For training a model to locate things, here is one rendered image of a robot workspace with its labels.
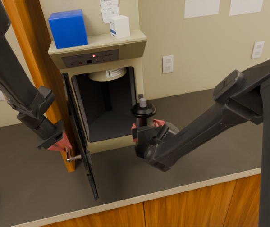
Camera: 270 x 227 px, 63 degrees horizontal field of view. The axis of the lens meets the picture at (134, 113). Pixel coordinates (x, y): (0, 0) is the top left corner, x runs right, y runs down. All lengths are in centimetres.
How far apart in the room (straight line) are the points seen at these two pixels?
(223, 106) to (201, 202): 78
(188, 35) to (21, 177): 118
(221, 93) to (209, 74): 117
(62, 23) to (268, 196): 65
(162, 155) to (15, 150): 89
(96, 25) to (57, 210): 72
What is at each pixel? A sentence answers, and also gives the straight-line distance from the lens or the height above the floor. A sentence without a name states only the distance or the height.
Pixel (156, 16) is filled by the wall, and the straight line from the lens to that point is 133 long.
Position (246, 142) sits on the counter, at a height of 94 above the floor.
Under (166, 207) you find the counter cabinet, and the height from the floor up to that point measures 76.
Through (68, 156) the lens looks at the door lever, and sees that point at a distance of 77.
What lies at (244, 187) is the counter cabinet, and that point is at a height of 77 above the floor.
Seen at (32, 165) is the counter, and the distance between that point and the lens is 121.
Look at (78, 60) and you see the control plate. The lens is 80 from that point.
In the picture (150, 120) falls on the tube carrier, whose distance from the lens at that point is 88.
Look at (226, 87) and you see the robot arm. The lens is 44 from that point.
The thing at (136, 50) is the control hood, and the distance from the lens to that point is 81.
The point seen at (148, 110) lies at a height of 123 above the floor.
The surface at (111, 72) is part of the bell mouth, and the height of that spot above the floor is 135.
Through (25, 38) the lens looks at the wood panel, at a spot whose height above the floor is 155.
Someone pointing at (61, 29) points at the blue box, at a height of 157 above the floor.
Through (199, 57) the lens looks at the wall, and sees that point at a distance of 151.
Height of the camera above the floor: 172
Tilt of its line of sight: 35 degrees down
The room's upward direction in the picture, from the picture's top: 6 degrees counter-clockwise
